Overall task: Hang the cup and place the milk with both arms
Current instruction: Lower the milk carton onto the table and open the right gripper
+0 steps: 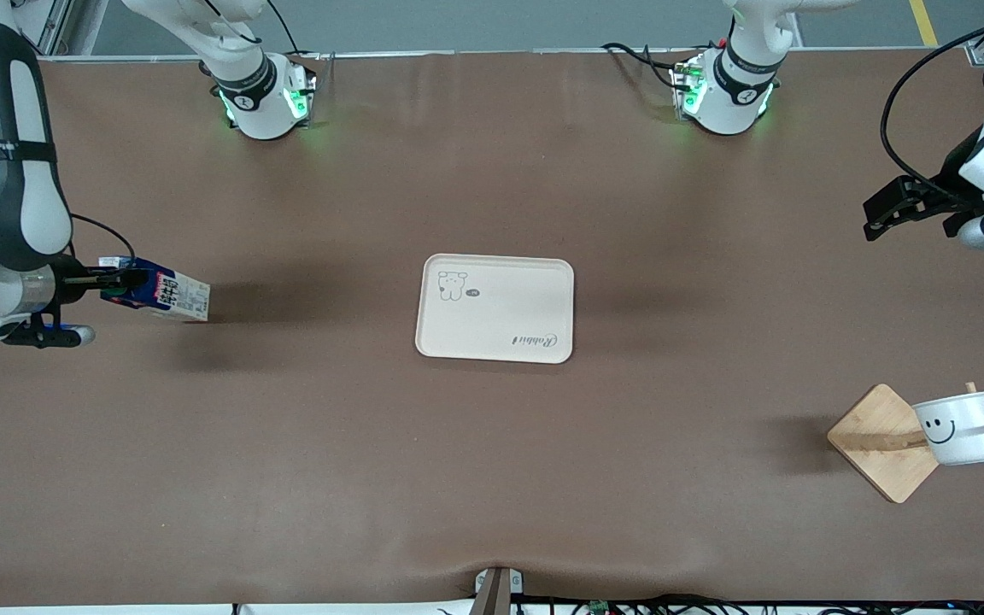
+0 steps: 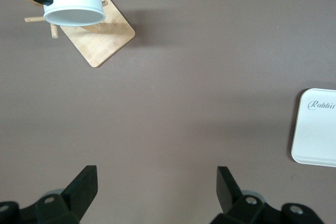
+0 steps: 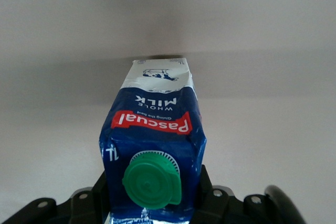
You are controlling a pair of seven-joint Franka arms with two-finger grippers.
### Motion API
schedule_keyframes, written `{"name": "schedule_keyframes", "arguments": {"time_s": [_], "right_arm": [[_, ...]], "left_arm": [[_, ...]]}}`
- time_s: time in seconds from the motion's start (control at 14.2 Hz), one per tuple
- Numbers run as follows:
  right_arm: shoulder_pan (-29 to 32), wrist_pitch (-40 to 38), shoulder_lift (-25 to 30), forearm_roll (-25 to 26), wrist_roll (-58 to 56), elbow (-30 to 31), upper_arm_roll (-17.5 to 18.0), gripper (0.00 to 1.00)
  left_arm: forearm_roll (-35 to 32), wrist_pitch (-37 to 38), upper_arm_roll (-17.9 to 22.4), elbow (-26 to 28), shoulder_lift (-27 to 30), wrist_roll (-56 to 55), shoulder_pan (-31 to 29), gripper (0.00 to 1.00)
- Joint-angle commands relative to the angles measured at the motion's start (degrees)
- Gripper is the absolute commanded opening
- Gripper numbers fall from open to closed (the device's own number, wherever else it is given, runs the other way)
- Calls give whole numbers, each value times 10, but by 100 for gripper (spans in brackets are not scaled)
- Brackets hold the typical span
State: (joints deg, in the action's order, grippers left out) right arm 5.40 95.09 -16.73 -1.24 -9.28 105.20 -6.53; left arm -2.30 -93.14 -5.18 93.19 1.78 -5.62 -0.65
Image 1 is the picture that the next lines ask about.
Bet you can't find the beige plastic tray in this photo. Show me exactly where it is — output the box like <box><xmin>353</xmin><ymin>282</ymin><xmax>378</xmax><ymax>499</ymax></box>
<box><xmin>414</xmin><ymin>254</ymin><xmax>576</xmax><ymax>366</ymax></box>

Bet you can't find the wooden cup rack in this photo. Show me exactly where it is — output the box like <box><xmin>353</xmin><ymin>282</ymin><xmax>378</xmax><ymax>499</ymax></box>
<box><xmin>827</xmin><ymin>381</ymin><xmax>984</xmax><ymax>504</ymax></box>

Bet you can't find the black arm base cable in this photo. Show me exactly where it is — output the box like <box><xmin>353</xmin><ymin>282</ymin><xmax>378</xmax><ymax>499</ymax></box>
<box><xmin>600</xmin><ymin>42</ymin><xmax>691</xmax><ymax>91</ymax></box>
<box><xmin>265</xmin><ymin>0</ymin><xmax>324</xmax><ymax>62</ymax></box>

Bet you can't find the blue milk carton green cap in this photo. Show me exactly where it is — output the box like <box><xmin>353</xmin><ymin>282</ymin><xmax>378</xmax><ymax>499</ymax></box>
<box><xmin>99</xmin><ymin>255</ymin><xmax>212</xmax><ymax>323</ymax></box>

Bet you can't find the white smiley cup black handle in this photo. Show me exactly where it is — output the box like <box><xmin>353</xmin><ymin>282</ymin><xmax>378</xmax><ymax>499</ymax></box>
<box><xmin>912</xmin><ymin>391</ymin><xmax>984</xmax><ymax>467</ymax></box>

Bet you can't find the black left arm base cable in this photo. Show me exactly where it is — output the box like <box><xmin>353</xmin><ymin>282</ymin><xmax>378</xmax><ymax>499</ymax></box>
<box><xmin>600</xmin><ymin>42</ymin><xmax>691</xmax><ymax>91</ymax></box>

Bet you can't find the brown table mat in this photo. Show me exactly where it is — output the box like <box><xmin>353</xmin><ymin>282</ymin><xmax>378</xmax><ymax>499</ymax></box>
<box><xmin>0</xmin><ymin>50</ymin><xmax>984</xmax><ymax>609</ymax></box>

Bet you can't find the black right arm base cable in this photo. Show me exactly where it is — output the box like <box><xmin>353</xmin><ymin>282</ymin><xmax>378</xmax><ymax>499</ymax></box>
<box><xmin>265</xmin><ymin>0</ymin><xmax>324</xmax><ymax>62</ymax></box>

